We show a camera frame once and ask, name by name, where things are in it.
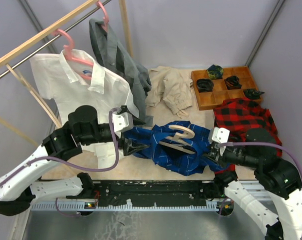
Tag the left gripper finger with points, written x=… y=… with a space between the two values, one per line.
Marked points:
x=136 y=120
x=131 y=147

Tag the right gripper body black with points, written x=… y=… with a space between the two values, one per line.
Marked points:
x=220 y=158

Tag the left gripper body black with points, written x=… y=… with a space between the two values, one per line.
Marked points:
x=120 y=142

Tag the blue plaid shirt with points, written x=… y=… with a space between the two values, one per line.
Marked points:
x=175 y=160

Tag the beige hanger front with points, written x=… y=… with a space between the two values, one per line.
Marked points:
x=177 y=141

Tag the beige hanger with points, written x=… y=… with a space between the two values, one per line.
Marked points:
x=17 y=74
x=177 y=141

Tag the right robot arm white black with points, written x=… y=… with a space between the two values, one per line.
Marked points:
x=281 y=179

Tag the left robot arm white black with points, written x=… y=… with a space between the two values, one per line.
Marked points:
x=21 y=188

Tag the red black plaid shirt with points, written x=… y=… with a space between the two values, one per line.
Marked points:
x=241 y=114

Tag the beige shirt on table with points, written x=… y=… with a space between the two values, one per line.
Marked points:
x=171 y=85

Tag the grey shirt on hanger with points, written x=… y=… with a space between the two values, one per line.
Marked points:
x=110 y=53

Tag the white shirt on hanger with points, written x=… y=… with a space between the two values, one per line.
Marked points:
x=72 y=85

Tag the pink hanger under white shirt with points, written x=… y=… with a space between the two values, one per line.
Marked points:
x=68 y=49

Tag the pink hanger under grey shirt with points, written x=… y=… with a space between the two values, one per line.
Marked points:
x=104 y=25

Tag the beige hanger back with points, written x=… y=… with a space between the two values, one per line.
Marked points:
x=17 y=74

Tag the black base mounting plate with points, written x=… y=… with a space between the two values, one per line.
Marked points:
x=202 y=189

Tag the wooden compartment tray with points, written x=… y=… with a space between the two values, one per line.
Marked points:
x=212 y=99

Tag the black rolled cloth left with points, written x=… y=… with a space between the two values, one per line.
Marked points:
x=204 y=85

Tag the black rolled cloth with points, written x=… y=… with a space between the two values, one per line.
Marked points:
x=204 y=85
x=232 y=82

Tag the dark rolled cloth right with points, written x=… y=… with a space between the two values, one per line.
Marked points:
x=253 y=94

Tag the black rolled cloth middle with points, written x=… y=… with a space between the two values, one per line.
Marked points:
x=232 y=82

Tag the green blue rolled cloth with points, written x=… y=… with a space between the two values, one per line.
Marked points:
x=215 y=72

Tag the metal hanging rod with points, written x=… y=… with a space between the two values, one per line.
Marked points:
x=45 y=33

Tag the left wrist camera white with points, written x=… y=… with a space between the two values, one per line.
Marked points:
x=122 y=122

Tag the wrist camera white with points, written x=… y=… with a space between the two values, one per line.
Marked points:
x=218 y=135
x=122 y=122

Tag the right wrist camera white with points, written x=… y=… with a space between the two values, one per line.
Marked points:
x=218 y=135

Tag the aluminium rail with cable duct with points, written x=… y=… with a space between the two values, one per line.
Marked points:
x=164 y=201

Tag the wooden clothes rack frame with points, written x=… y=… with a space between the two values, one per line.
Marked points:
x=24 y=4

